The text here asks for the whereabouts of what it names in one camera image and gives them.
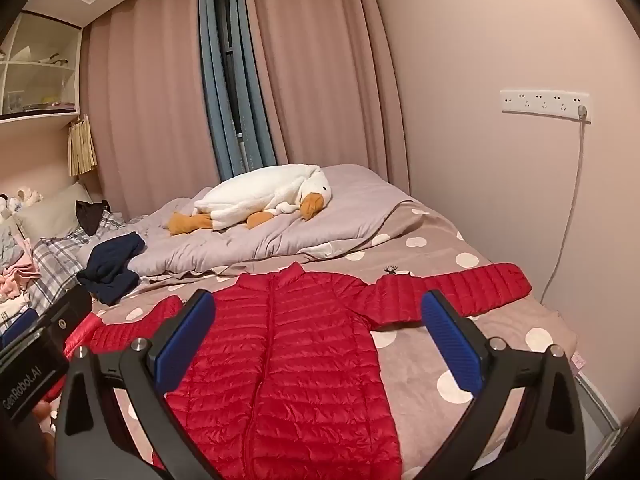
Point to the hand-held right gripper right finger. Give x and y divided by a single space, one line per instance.
450 345

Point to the pink curtain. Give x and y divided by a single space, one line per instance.
150 85
325 60

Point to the cream plush toy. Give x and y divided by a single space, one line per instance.
27 196

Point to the dark brown garment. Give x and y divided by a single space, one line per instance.
92 215

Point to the grey duvet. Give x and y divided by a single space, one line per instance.
300 240

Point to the white goose plush toy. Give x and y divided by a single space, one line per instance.
260 185

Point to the black and white plush toy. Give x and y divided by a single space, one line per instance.
6 207

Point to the grey blue garment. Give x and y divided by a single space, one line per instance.
10 245

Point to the white garment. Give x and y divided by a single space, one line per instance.
10 312

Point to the dark window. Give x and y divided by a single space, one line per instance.
227 35

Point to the plaid pillow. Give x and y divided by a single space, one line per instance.
55 260

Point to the red down jacket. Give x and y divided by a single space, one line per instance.
82 332
300 360

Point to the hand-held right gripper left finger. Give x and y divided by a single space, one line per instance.
185 345

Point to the white wall shelf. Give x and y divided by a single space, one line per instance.
70 60

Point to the polka dot bed sheet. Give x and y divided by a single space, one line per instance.
400 385

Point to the beige pillow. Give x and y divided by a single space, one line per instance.
50 215

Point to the pink folded garment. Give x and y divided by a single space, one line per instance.
17 280

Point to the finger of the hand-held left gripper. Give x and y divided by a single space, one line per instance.
15 325
65 312

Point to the white wall socket strip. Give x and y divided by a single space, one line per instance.
540 102

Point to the white plug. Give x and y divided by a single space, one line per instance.
582 111

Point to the navy garment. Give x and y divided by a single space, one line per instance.
110 270

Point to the grey bed base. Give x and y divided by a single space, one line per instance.
600 410

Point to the yellow striped hanging cloth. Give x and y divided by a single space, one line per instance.
82 145

